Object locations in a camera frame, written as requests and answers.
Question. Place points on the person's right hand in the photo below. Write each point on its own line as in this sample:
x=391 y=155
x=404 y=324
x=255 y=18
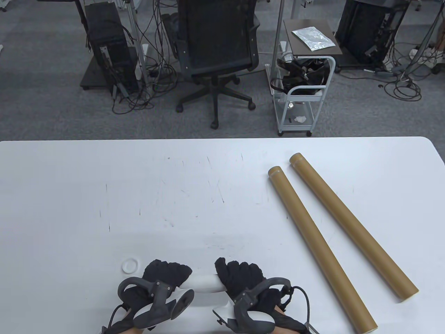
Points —
x=240 y=275

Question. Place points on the person's left hand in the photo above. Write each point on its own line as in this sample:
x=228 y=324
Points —
x=167 y=271

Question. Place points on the green striped mouse pad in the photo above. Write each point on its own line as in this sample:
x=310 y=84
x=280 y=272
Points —
x=205 y=283

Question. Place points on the white plastic tube cap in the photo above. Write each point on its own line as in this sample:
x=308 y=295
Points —
x=130 y=266

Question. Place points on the brown cardboard mailing tube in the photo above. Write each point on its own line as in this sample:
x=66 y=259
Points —
x=347 y=222
x=306 y=226

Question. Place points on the grey hand tracker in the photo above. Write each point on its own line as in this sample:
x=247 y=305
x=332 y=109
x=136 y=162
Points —
x=160 y=306
x=250 y=313

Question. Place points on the white crumpled paper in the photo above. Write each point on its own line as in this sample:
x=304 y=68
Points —
x=300 y=120

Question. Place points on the white rolling cart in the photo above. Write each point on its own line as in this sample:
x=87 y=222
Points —
x=306 y=98

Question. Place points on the black headset gear pile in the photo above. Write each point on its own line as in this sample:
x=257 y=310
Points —
x=295 y=74

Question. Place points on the dark grey floor plate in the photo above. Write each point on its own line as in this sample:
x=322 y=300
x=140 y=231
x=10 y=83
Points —
x=92 y=74

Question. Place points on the brown side table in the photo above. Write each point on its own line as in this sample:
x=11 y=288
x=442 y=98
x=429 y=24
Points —
x=295 y=45

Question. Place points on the black computer tower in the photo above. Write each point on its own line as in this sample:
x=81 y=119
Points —
x=365 y=31
x=107 y=41

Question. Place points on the black office chair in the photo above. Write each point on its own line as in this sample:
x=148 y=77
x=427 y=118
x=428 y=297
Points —
x=215 y=34

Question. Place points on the silver plastic bag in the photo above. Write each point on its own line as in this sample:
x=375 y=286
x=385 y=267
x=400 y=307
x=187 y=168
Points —
x=313 y=38

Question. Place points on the white power strip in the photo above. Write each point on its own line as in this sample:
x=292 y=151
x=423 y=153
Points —
x=427 y=57

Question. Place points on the silver metal frame post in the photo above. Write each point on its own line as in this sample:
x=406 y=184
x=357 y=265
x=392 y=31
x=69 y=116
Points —
x=278 y=21
x=134 y=24

